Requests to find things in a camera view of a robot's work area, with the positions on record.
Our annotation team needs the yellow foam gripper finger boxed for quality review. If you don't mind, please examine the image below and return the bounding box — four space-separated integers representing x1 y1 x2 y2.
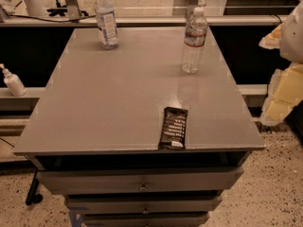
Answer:
260 62 303 126
258 24 283 49

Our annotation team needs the black rxbar chocolate wrapper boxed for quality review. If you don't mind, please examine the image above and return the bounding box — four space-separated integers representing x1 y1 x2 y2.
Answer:
158 107 187 150

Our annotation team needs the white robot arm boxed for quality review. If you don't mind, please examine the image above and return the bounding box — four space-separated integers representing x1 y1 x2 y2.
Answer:
258 1 303 126

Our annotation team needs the clear plastic water bottle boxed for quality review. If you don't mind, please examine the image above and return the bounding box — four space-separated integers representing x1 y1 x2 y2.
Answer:
182 7 208 74

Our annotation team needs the blue label plastic bottle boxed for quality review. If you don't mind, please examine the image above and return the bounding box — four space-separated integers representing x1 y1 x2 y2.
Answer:
95 0 118 50

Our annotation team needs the white pump dispenser bottle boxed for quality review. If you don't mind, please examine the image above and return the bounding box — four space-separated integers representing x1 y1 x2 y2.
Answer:
0 63 27 96

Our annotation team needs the grey top drawer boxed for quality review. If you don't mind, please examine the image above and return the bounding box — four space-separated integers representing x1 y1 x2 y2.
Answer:
38 166 243 195

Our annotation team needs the grey drawer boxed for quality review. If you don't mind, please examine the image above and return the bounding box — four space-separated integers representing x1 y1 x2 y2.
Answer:
38 166 243 195
66 192 222 214
83 212 209 227

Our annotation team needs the grey bottom drawer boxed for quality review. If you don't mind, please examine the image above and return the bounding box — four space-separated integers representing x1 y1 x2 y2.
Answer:
83 212 209 227

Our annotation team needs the grey middle drawer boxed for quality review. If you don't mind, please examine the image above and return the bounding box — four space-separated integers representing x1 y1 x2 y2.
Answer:
66 192 222 214

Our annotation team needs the black caster leg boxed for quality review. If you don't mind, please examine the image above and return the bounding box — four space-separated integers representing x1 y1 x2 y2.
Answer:
26 173 44 206

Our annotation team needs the black cable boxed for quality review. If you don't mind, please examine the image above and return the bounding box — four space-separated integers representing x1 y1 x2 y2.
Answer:
12 13 97 24

